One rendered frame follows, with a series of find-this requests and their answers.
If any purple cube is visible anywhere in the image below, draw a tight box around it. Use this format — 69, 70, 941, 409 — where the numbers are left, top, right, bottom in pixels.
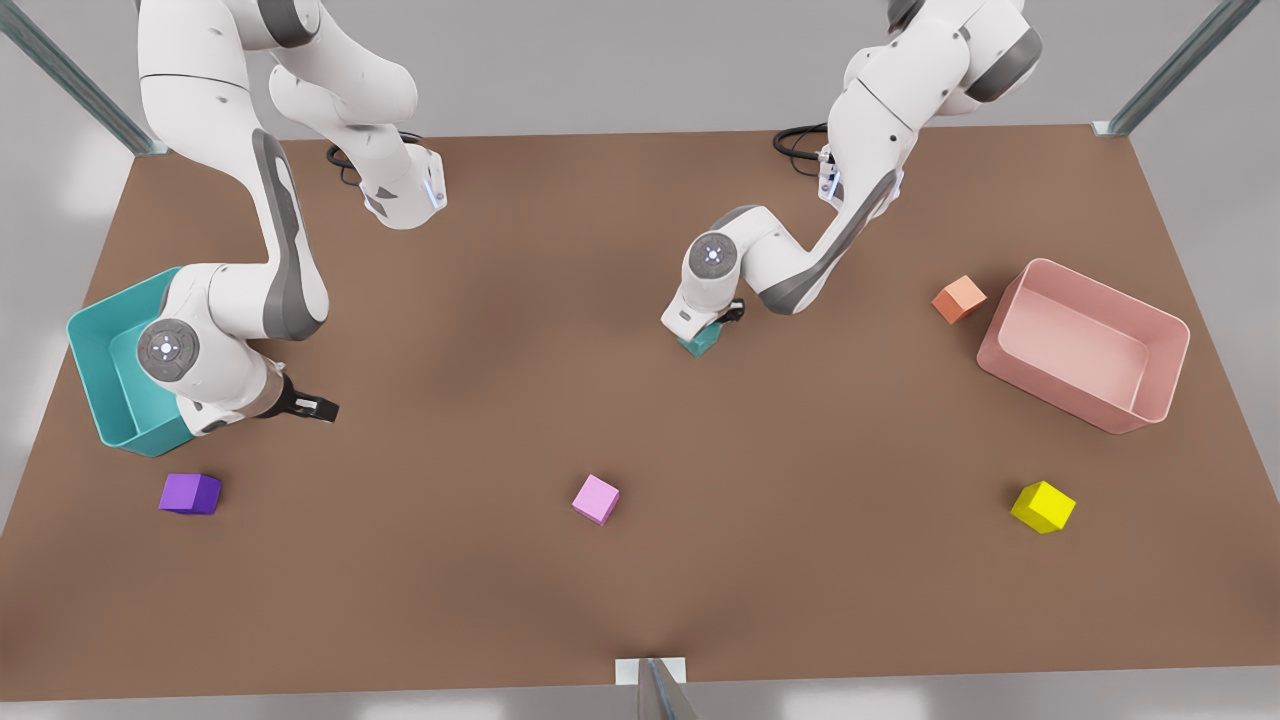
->
157, 472, 224, 517

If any teal plastic bin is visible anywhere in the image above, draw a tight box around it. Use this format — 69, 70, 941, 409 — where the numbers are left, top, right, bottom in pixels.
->
66, 266, 197, 459

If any orange cube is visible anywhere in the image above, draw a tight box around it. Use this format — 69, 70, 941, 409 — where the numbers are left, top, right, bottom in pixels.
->
931, 274, 989, 326

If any pink cube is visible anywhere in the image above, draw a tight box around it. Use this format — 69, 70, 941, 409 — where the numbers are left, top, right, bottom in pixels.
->
571, 473, 622, 527

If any pink plastic bin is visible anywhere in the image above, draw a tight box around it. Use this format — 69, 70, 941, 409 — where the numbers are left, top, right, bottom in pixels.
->
976, 257, 1192, 436

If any yellow cube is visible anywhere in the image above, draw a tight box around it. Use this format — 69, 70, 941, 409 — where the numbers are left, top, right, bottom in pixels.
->
1009, 480, 1078, 536

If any black cable loop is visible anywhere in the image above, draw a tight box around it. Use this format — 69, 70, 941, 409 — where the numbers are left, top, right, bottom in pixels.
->
772, 122, 833, 179
326, 131, 427, 188

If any silver frame post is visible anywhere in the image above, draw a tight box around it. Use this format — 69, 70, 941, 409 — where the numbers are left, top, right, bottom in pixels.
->
1092, 0, 1264, 139
0, 0, 169, 158
614, 656, 703, 720

